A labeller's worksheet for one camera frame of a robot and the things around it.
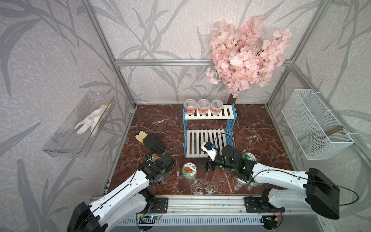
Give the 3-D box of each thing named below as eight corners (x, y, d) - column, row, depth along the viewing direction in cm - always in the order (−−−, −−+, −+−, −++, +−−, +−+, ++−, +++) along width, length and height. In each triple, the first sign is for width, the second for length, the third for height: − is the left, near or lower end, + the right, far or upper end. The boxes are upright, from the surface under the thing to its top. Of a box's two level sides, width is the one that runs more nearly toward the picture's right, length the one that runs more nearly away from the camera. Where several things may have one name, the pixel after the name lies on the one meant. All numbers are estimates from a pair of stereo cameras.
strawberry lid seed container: (182, 180, 83) (181, 176, 77) (183, 167, 88) (182, 162, 82) (197, 180, 83) (197, 176, 77) (197, 167, 88) (197, 162, 82)
